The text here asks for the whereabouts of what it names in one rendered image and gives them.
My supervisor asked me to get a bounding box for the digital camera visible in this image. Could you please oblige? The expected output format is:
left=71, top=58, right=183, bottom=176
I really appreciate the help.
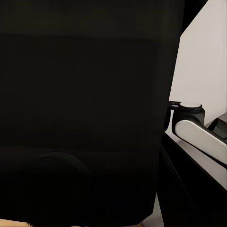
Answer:
left=0, top=0, right=208, bottom=227

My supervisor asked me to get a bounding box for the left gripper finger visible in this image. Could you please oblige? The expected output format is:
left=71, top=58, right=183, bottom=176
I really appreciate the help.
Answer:
left=157, top=131, right=227, bottom=227

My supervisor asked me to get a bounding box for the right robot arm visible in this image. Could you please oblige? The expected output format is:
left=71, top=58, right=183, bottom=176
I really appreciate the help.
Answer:
left=163, top=101, right=227, bottom=169

